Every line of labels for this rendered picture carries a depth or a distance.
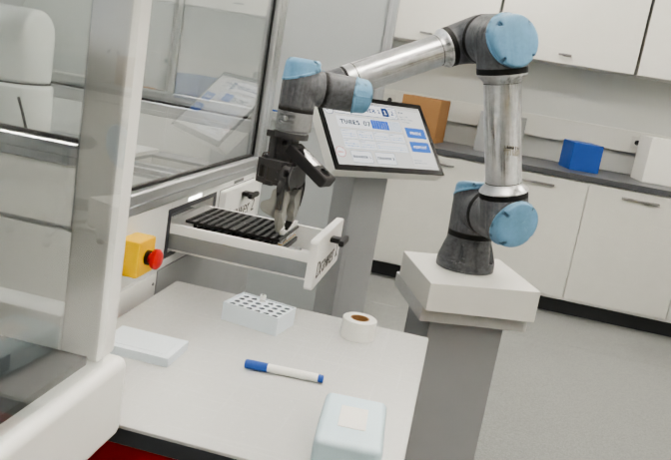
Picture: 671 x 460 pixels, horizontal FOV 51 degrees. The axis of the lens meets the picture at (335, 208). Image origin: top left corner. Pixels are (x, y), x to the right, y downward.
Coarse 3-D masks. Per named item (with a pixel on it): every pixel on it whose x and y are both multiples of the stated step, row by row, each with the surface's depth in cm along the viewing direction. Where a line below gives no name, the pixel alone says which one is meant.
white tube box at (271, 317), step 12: (228, 300) 143; (240, 300) 145; (252, 300) 146; (228, 312) 142; (240, 312) 141; (252, 312) 140; (264, 312) 140; (276, 312) 141; (288, 312) 142; (240, 324) 141; (252, 324) 140; (264, 324) 139; (276, 324) 138; (288, 324) 143
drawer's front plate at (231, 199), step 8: (240, 184) 198; (248, 184) 201; (256, 184) 209; (224, 192) 185; (232, 192) 188; (240, 192) 195; (224, 200) 185; (232, 200) 190; (240, 200) 197; (248, 200) 204; (256, 200) 213; (224, 208) 185; (232, 208) 191; (240, 208) 198; (248, 208) 206
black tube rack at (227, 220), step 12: (204, 216) 166; (216, 216) 168; (228, 216) 170; (240, 216) 172; (252, 216) 175; (204, 228) 167; (216, 228) 158; (228, 228) 159; (240, 228) 161; (252, 228) 163; (264, 228) 165; (264, 240) 164
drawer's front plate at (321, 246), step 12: (336, 228) 168; (312, 240) 149; (324, 240) 154; (312, 252) 149; (324, 252) 157; (336, 252) 176; (312, 264) 149; (324, 264) 160; (312, 276) 150; (312, 288) 151
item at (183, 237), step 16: (208, 208) 180; (176, 224) 157; (192, 224) 174; (176, 240) 156; (192, 240) 156; (208, 240) 155; (224, 240) 155; (240, 240) 154; (256, 240) 154; (304, 240) 176; (208, 256) 156; (224, 256) 155; (240, 256) 154; (256, 256) 153; (272, 256) 153; (288, 256) 152; (304, 256) 152; (272, 272) 154; (288, 272) 153; (304, 272) 152
